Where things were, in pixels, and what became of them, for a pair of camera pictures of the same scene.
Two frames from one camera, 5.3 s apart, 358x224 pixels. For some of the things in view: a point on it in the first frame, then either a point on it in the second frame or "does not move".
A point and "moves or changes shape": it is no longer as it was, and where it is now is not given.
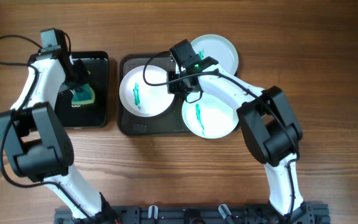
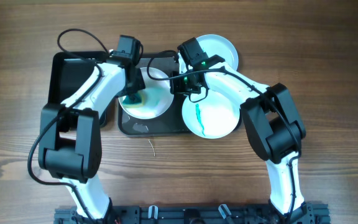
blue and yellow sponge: [86, 95] moves or changes shape
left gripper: [82, 76] to [138, 83]
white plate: [209, 117] does not move
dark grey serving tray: [169, 123] does not move
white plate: [144, 91] does not move
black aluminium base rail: [306, 213] does not move
